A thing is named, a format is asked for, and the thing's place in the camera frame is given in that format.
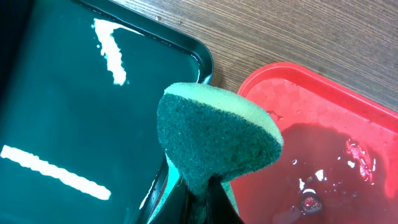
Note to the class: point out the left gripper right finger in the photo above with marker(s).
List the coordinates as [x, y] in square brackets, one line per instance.
[219, 209]

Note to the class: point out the red plastic tray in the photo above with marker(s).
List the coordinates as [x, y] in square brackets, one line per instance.
[339, 160]

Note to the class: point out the black water tray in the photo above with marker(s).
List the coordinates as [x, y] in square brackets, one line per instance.
[80, 85]

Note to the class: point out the green yellow sponge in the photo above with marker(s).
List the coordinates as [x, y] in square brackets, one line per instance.
[205, 132]

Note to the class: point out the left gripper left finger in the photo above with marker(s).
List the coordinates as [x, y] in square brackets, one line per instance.
[176, 209]

